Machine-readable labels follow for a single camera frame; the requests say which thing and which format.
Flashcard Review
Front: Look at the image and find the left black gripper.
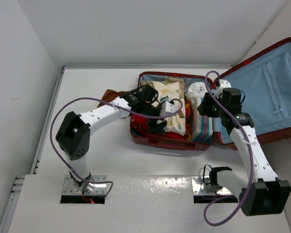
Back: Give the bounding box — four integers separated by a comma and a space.
139, 100, 166, 133

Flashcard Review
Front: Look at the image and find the red patterned towel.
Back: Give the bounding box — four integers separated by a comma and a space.
130, 115, 185, 141

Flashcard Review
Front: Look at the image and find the orange camouflage garment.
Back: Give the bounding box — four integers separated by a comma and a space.
184, 100, 194, 141

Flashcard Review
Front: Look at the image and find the white drawstring bag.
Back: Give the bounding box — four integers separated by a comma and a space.
185, 82, 207, 104

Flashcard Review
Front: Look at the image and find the red suitcase blue lining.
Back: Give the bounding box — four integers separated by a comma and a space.
130, 37, 291, 150

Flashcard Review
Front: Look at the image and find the white blue toiletry case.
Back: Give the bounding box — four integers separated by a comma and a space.
191, 98, 213, 142

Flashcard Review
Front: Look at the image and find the yellow white patterned cloth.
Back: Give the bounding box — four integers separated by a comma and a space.
151, 77, 187, 135

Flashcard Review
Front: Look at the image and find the brown cloth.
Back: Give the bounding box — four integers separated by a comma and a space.
101, 89, 129, 103

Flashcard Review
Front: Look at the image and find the beige shirt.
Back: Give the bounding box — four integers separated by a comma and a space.
140, 77, 185, 90

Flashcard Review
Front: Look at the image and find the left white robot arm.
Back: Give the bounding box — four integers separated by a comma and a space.
55, 84, 176, 188

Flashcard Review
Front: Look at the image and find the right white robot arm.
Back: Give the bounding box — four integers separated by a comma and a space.
197, 88, 291, 216

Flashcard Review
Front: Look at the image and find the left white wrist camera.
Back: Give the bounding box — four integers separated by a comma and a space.
160, 101, 177, 117

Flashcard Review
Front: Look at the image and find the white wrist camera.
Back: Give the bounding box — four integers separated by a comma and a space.
160, 101, 177, 117
215, 79, 231, 91

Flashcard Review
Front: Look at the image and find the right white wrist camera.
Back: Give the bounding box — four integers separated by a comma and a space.
215, 79, 231, 91

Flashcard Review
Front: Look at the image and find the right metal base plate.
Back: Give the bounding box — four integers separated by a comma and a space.
191, 175, 232, 197

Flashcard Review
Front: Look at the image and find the metal base plate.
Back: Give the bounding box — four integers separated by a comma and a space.
191, 175, 232, 197
62, 175, 107, 196

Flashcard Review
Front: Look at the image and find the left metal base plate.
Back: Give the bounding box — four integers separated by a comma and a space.
62, 175, 107, 196

